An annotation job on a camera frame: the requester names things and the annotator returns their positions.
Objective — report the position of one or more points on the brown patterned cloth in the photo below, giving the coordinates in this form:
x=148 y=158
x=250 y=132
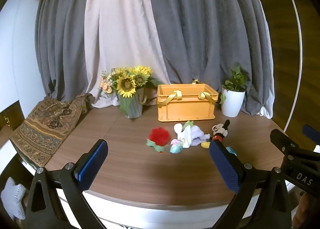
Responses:
x=45 y=126

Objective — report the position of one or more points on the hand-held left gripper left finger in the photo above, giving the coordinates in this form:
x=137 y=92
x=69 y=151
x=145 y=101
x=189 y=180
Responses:
x=92 y=162

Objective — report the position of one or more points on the grey curtain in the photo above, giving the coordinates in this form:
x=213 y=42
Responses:
x=207 y=31
x=62 y=44

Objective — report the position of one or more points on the grey ribbed vase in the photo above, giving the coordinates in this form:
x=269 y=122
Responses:
x=135 y=108

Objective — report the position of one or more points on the orange plastic crate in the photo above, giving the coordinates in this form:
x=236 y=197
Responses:
x=186 y=106

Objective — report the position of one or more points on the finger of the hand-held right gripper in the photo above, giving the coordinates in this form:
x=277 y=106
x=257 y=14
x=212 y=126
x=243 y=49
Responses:
x=282 y=140
x=311 y=131

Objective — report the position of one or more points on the white striped cushion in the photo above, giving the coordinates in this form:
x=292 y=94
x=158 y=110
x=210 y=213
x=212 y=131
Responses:
x=12 y=199

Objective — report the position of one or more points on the sunflower bouquet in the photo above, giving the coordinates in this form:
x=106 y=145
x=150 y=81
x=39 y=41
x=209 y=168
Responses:
x=126 y=84

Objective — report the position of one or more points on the white cloth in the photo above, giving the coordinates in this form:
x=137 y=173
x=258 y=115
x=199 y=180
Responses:
x=183 y=136

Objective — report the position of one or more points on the red fluffy plush toy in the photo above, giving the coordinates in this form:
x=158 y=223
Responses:
x=158 y=136

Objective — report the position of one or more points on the small teal toy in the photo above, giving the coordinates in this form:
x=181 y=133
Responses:
x=231 y=151

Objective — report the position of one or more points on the pastel teal plush toy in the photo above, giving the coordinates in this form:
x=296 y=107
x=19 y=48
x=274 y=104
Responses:
x=176 y=146

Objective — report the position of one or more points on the white cabinet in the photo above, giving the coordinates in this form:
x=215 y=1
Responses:
x=15 y=51

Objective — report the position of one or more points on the pale pink curtain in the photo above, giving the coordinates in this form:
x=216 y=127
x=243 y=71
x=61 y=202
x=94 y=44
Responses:
x=120 y=31

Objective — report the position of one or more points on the purple plush toy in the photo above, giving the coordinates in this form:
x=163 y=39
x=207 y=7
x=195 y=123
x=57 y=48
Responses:
x=196 y=134

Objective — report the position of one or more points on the green potted plant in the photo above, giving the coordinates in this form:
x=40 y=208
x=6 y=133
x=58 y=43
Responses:
x=235 y=80

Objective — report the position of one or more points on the mouse plush toy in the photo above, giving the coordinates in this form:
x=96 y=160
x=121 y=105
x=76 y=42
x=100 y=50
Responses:
x=220 y=130

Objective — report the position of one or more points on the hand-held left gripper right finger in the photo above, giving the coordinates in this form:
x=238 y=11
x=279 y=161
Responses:
x=225 y=164

